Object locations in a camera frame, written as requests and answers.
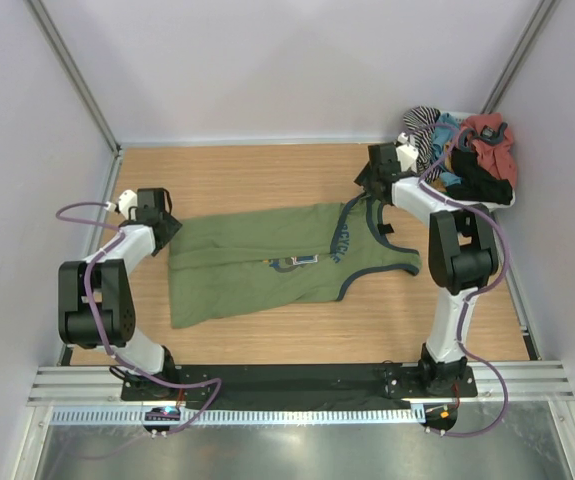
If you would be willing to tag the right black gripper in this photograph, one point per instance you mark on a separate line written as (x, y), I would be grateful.
(364, 179)

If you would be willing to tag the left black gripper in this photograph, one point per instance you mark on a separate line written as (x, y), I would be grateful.
(172, 227)

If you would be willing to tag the green tank top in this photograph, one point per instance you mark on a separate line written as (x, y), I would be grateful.
(234, 264)

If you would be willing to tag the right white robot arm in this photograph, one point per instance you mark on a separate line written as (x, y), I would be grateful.
(462, 256)

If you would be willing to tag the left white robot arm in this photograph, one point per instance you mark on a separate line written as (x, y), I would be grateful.
(96, 310)

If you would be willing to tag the striped tank top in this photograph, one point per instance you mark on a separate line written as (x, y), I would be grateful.
(419, 121)

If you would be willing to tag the light blue tank top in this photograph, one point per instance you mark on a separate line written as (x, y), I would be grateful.
(441, 140)

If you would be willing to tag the black tank top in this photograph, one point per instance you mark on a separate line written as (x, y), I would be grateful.
(476, 183)

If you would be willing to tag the pink tank top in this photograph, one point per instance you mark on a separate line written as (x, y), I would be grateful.
(490, 139)

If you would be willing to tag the white laundry basket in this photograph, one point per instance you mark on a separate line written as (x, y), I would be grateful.
(448, 177)

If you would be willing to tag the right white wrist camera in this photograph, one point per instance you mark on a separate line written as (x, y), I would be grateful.
(406, 153)

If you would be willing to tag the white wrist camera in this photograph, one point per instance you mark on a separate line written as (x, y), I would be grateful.
(406, 153)
(125, 204)

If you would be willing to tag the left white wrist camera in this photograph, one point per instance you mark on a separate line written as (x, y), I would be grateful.
(125, 204)

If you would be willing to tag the right aluminium corner post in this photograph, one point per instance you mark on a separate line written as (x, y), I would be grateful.
(527, 39)

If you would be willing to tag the aluminium corner post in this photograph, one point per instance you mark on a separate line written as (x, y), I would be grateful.
(527, 39)
(58, 46)

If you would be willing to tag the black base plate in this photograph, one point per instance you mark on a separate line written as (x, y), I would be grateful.
(299, 387)

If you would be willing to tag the white slotted cable duct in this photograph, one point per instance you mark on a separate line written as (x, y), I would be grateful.
(167, 416)

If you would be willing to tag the aluminium frame rail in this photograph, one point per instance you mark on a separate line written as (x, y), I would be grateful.
(94, 385)

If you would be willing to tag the left aluminium corner post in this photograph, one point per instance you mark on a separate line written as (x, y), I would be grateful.
(58, 46)

